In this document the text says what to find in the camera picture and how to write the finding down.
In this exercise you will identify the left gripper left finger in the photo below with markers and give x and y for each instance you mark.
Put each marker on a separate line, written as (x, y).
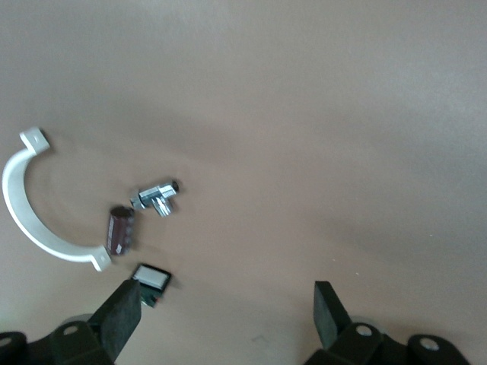
(118, 319)

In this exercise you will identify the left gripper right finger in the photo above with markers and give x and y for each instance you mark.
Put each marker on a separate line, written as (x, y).
(331, 319)

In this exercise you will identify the white square push button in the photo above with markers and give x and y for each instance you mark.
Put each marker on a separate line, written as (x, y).
(152, 277)

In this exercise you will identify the brown cylindrical capacitor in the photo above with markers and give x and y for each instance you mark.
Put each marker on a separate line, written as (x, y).
(119, 232)

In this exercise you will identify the silver metal fitting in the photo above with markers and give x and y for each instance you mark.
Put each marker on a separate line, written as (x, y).
(154, 194)

